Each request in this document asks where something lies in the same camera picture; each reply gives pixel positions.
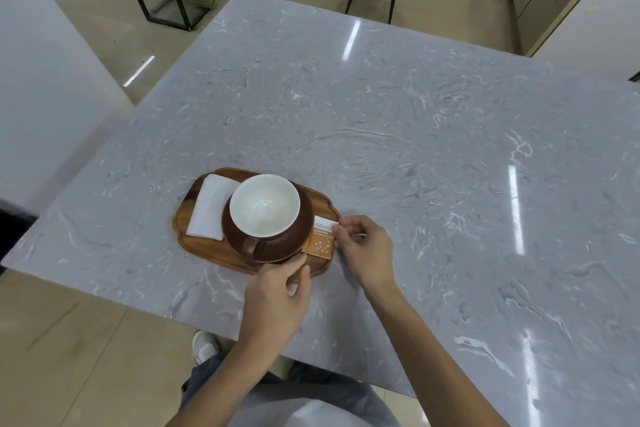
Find brown saucer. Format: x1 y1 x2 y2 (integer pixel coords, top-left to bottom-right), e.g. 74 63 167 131
223 234 310 265

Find person's right forearm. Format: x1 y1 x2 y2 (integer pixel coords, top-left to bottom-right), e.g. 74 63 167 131
364 286 512 427

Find person's left forearm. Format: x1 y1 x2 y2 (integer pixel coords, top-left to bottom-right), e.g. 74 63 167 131
162 339 304 427

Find blue jeans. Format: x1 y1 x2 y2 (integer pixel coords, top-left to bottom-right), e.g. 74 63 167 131
179 354 388 427

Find brown wooden serving tray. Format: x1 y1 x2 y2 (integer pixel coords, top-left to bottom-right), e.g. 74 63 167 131
172 167 342 277

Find brown cup white inside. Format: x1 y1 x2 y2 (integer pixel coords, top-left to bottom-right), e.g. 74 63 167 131
221 174 315 262

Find light grey shirt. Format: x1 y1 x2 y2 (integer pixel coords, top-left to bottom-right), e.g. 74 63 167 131
239 384 403 427

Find person's right hand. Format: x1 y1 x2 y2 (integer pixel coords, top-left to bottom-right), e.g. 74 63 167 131
333 215 400 300

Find grey sneaker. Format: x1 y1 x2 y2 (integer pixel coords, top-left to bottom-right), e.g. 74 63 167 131
192 330 221 366

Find white folded napkin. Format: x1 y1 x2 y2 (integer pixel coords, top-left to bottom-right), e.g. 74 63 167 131
186 174 242 242

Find orange and white sugar packet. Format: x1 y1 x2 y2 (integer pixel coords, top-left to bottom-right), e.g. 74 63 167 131
303 215 341 259

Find beige counter unit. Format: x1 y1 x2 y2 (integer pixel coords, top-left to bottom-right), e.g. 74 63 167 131
525 0 640 83

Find person's left hand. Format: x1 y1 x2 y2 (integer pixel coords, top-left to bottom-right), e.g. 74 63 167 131
238 255 314 358

